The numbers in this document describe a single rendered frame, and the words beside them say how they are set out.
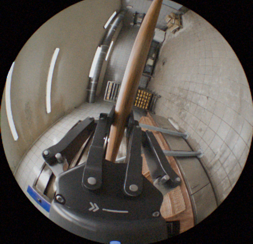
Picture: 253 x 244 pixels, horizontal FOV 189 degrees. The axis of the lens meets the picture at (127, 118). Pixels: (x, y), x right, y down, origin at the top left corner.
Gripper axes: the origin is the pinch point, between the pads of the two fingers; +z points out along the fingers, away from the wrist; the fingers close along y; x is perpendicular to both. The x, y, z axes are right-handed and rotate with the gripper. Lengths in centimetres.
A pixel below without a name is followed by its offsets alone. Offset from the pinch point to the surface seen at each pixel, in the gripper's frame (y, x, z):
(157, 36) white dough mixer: 73, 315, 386
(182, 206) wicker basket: 58, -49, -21
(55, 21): -141, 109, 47
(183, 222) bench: 62, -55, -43
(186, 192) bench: 62, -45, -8
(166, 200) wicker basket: 61, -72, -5
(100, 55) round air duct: -118, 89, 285
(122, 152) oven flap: 20, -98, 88
